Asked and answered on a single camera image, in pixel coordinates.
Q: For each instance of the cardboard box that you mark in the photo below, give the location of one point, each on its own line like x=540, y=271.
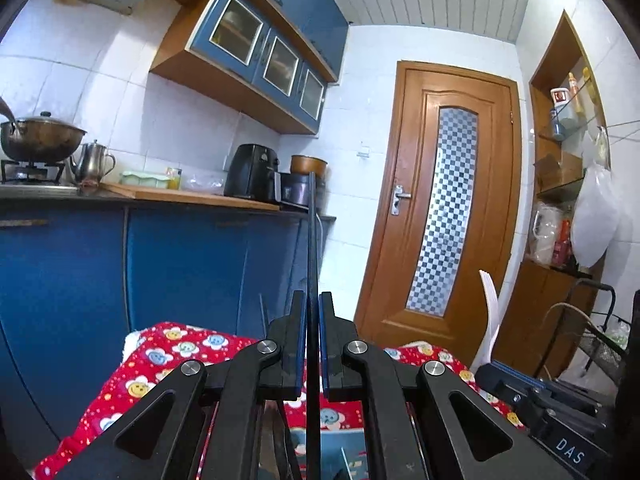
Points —
x=557, y=170

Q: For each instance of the black air fryer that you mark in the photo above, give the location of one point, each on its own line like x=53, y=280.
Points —
x=250, y=172

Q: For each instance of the wooden door with glass panel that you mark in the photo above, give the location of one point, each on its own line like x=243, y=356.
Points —
x=400, y=210

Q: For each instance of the brown pot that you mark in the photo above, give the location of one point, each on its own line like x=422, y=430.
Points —
x=307, y=165

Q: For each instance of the light blue utensil box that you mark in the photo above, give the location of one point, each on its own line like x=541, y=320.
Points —
x=340, y=450

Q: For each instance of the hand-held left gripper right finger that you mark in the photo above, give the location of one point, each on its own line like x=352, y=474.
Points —
x=326, y=355

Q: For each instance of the clear plastic food container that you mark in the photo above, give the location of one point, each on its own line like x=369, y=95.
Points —
x=202, y=182

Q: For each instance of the white plastic bag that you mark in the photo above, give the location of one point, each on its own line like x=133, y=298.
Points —
x=595, y=220

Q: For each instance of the red packet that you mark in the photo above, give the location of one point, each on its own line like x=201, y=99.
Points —
x=562, y=245

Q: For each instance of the metal kettle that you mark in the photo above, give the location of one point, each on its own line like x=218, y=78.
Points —
x=92, y=162

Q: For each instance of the blue kitchen base cabinet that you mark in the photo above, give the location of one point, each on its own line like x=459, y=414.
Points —
x=75, y=285

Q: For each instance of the wooden wall shelf unit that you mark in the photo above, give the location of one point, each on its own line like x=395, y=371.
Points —
x=545, y=300

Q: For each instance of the white printed mug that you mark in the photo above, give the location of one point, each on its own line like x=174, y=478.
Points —
x=560, y=97

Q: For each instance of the white plastic fork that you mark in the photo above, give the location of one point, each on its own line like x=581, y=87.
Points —
x=489, y=310

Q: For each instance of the yellow jar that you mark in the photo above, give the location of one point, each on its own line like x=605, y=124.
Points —
x=174, y=179

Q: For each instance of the black metal rack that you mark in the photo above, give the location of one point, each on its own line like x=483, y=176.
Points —
x=600, y=345

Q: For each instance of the blue glass-door wall cabinet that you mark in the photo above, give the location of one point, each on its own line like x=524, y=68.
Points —
x=235, y=60

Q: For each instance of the clear plastic jug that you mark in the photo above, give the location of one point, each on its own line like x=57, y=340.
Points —
x=545, y=235

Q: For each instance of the gas stove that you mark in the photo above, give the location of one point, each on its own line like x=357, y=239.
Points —
x=30, y=172

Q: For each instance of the blue upper cabinet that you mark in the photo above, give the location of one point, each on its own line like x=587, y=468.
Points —
x=310, y=10

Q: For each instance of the metal wok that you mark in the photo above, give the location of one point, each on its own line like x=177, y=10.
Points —
x=42, y=137

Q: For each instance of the green plastic container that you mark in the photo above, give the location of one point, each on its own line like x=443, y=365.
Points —
x=142, y=180

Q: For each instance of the white wall switch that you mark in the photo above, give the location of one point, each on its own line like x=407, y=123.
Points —
x=364, y=151

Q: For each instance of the red smiley flower tablecloth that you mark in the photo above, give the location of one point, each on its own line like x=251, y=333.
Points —
x=165, y=355

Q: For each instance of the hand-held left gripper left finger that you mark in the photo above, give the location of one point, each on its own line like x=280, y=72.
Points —
x=300, y=355

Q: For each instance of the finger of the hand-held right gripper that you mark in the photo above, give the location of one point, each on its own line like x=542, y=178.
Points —
x=510, y=385

